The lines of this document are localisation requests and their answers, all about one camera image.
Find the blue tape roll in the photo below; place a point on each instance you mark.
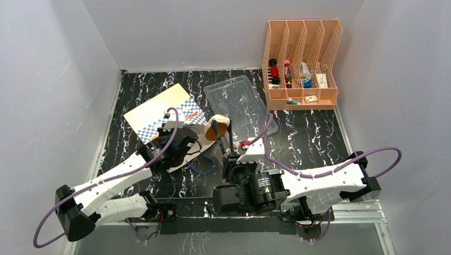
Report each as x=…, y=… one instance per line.
x=305, y=75

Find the small white card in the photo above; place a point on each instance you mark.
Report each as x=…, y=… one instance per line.
x=311, y=99

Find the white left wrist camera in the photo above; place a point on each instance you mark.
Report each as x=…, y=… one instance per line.
x=173, y=119

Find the peach desk file organizer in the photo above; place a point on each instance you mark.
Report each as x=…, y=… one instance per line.
x=297, y=64

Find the red pink bottle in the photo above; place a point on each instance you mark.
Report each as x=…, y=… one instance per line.
x=287, y=73

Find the yellow fake bread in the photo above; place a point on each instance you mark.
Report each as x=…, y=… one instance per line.
x=217, y=125

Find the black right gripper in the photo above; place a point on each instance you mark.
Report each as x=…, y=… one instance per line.
x=230, y=154

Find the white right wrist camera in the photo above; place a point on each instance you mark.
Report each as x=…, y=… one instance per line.
x=253, y=152

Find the aluminium front rail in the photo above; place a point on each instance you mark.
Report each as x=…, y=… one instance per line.
x=341, y=213

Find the green tipped tube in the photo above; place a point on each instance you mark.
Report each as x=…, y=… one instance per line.
x=293, y=101

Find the white small box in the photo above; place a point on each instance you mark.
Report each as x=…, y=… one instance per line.
x=320, y=77

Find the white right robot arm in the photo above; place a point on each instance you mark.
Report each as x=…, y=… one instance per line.
x=298, y=195

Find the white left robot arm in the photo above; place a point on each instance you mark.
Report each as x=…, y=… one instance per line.
x=85, y=207

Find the checkered paper bread bag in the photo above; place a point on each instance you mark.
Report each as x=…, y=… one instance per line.
x=146, y=118

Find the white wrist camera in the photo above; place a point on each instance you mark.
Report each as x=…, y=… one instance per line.
x=173, y=119
x=253, y=152

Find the red black dumbbell toy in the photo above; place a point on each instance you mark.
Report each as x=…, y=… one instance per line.
x=275, y=79

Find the clear plastic tray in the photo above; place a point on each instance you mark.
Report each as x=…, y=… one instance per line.
x=239, y=100

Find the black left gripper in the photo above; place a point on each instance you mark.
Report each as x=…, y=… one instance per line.
x=162, y=133

